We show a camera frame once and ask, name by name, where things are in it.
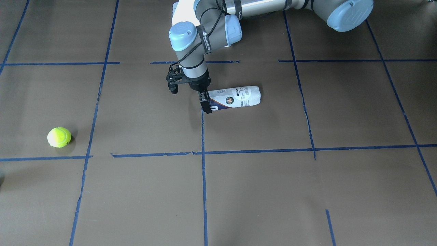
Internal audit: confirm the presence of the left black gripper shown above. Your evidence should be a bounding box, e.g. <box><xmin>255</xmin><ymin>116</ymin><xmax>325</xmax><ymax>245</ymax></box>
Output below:
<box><xmin>188</xmin><ymin>77</ymin><xmax>212</xmax><ymax>114</ymax></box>

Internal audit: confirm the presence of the white tennis ball can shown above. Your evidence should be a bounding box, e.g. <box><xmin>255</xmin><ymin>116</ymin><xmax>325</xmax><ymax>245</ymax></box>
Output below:
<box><xmin>209</xmin><ymin>86</ymin><xmax>261</xmax><ymax>111</ymax></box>

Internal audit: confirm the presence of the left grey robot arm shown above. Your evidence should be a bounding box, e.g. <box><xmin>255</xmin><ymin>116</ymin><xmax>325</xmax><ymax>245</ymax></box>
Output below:
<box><xmin>166</xmin><ymin>0</ymin><xmax>373</xmax><ymax>113</ymax></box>

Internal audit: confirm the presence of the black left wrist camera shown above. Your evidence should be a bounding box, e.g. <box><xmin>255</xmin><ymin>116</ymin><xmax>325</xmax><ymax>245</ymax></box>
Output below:
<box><xmin>166</xmin><ymin>65</ymin><xmax>187</xmax><ymax>95</ymax></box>

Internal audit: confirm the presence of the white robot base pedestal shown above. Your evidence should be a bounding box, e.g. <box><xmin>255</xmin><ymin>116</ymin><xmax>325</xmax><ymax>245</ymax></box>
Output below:
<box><xmin>169</xmin><ymin>0</ymin><xmax>204</xmax><ymax>36</ymax></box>

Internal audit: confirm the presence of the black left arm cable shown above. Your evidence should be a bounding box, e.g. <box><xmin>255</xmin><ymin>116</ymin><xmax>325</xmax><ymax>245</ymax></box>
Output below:
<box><xmin>174</xmin><ymin>0</ymin><xmax>226</xmax><ymax>69</ymax></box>

